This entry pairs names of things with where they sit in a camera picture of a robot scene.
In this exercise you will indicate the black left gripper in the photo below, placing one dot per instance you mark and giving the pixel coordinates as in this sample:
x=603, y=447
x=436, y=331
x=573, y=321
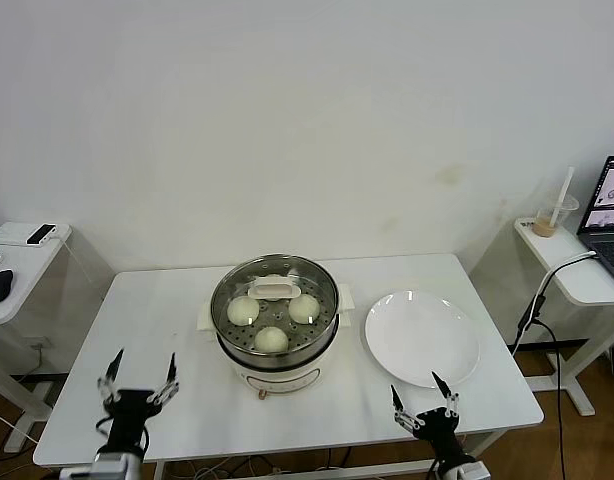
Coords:
x=129, y=417

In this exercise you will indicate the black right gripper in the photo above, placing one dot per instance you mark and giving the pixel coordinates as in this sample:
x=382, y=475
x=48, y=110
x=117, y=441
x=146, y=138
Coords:
x=439, y=427

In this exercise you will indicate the white steamed baozi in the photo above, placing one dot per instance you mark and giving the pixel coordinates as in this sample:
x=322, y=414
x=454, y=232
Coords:
x=243, y=311
x=271, y=340
x=304, y=308
x=273, y=277

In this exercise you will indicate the round glass lid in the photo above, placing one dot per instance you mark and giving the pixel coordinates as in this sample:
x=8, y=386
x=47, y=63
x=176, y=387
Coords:
x=274, y=287

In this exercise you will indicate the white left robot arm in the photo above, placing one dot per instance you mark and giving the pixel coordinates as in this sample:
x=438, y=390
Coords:
x=114, y=467

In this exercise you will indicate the stainless steel steamer basket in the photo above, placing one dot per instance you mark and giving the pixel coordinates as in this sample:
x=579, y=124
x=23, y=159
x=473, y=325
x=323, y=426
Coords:
x=327, y=320

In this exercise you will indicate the white round plate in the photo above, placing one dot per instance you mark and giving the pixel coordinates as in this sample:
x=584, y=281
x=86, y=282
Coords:
x=422, y=340

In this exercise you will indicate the cream electric cooker base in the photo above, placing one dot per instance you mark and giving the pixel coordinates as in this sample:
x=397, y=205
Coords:
x=287, y=375

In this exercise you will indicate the white side table with mouse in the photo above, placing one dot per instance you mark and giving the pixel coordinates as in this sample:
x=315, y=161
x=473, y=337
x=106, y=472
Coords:
x=22, y=280

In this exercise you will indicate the black white phone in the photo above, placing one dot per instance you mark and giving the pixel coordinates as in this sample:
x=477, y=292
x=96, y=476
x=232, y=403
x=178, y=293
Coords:
x=40, y=234

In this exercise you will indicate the white side table with cup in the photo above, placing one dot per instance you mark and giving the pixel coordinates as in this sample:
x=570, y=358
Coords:
x=587, y=292

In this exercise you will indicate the flat white box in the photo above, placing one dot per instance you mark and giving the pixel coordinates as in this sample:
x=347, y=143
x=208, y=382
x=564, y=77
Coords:
x=7, y=234

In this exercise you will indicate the clear plastic drink cup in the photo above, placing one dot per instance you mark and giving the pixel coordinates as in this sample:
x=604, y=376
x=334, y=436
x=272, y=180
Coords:
x=549, y=220

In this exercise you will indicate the dark laptop beside cup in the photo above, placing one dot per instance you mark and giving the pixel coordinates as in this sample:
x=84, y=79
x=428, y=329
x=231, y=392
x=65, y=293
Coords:
x=607, y=245

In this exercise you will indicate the white drinking straw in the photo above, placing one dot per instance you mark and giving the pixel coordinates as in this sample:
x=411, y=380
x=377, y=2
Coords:
x=567, y=182

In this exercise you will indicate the white main table frame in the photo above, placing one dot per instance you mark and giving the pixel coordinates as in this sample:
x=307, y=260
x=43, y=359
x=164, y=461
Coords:
x=377, y=465

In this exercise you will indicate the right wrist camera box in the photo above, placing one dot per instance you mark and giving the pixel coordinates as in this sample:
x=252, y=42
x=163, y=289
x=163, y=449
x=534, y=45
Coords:
x=474, y=470

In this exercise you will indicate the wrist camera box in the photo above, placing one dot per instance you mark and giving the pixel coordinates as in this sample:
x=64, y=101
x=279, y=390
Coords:
x=99, y=467
x=474, y=470

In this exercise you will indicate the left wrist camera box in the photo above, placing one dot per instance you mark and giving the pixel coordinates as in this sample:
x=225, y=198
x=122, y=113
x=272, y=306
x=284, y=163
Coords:
x=99, y=467

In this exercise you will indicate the white wall socket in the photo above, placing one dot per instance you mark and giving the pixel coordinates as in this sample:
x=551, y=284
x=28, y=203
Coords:
x=37, y=344

